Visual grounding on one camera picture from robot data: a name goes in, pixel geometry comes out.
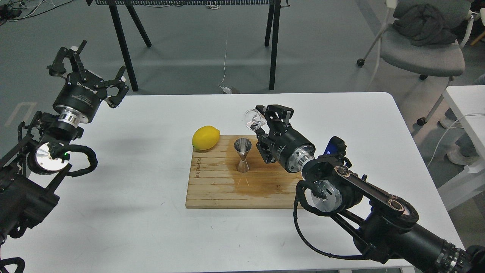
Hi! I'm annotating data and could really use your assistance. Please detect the black metal table frame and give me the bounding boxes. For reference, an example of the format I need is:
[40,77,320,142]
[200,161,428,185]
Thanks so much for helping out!
[86,0,299,95]

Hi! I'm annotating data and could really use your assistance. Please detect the wooden cutting board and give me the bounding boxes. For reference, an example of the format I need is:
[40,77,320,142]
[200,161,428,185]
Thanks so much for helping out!
[185,135,301,209]

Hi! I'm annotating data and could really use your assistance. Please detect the clear glass cup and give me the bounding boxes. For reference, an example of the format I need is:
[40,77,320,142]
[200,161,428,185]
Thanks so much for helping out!
[244,109,267,132]

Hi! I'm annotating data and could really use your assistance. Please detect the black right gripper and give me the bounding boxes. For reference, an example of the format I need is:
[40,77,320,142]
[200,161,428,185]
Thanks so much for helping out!
[250,105,315,173]

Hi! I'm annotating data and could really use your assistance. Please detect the white charger cable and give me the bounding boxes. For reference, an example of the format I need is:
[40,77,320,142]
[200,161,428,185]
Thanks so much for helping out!
[217,30,233,94]

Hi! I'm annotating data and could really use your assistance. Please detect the steel jigger measuring cup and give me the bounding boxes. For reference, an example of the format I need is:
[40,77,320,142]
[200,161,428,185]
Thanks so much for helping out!
[234,138,252,173]

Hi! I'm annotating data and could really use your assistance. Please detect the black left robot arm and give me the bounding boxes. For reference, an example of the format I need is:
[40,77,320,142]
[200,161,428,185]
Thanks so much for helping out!
[0,41,129,243]

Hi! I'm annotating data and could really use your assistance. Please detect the white side table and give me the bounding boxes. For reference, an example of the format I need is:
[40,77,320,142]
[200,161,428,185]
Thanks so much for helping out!
[438,85,485,211]

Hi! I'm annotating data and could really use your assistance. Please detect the yellow lemon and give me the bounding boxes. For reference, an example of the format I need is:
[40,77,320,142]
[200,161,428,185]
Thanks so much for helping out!
[192,126,220,151]

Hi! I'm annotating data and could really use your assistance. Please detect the grey office chair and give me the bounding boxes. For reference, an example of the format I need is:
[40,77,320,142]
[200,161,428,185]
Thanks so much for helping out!
[357,0,476,126]

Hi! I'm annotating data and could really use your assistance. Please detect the dark grey jacket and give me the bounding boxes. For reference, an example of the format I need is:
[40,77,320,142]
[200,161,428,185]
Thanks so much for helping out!
[393,4,456,47]

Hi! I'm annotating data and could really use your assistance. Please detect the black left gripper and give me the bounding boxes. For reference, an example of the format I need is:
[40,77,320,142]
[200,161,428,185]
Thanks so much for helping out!
[47,40,129,123]

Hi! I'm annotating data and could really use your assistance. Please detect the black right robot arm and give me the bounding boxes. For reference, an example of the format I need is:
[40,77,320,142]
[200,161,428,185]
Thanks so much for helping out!
[244,104,484,273]

